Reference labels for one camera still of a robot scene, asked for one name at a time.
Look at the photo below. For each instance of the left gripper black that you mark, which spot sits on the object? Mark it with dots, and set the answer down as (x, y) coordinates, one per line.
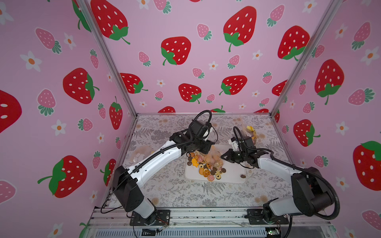
(207, 144)

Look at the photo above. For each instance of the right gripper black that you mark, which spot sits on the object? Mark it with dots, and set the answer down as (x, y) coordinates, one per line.
(235, 155)

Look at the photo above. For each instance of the ziploc bag yellow duck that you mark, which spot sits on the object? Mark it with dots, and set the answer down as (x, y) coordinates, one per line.
(214, 158)

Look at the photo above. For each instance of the ziploc bag with cookies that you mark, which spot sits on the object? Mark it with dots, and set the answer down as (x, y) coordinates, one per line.
(140, 153)

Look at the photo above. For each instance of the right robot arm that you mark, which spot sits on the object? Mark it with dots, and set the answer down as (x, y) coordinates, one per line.
(312, 195)

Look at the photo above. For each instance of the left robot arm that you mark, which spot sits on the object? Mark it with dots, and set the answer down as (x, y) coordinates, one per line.
(128, 182)

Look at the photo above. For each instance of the white plastic tray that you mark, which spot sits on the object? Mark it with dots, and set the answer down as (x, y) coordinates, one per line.
(198, 169)

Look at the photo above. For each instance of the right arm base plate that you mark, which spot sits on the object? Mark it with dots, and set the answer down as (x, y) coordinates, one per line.
(258, 216)

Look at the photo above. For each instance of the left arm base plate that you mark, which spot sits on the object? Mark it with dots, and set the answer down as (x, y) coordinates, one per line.
(159, 217)

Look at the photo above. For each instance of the aluminium front rail frame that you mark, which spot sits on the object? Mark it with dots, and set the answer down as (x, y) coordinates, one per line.
(217, 222)

